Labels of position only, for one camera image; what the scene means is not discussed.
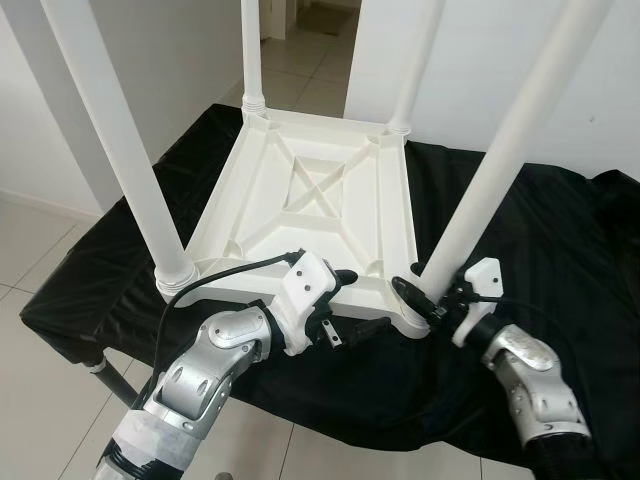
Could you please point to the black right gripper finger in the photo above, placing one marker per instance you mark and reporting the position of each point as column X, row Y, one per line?
column 413, row 298

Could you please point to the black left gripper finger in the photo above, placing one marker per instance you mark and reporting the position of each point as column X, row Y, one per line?
column 347, row 276
column 363, row 329

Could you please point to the white plastic table top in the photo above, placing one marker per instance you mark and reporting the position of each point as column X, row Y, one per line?
column 260, row 200

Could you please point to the white plastic table leg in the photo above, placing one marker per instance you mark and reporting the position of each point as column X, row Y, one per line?
column 415, row 70
column 252, row 50
column 120, row 130
column 520, row 120

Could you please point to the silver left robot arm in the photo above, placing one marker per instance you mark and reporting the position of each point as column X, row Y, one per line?
column 200, row 370

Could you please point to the black fabric table cover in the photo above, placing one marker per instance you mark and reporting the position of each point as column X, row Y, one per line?
column 570, row 260

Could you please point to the black metal table leg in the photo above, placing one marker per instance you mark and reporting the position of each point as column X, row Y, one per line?
column 112, row 380

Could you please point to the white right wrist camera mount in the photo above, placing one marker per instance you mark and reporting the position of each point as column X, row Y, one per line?
column 485, row 275

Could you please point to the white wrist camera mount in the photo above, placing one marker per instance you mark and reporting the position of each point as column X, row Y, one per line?
column 485, row 275
column 305, row 285

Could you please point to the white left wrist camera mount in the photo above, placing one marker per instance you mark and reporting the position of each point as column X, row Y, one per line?
column 305, row 285

